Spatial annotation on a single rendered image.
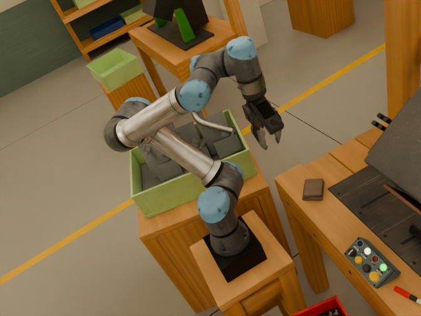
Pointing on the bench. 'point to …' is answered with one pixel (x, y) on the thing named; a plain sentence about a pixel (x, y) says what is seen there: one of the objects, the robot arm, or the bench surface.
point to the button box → (385, 276)
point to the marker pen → (407, 294)
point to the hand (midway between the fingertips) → (272, 144)
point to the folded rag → (313, 189)
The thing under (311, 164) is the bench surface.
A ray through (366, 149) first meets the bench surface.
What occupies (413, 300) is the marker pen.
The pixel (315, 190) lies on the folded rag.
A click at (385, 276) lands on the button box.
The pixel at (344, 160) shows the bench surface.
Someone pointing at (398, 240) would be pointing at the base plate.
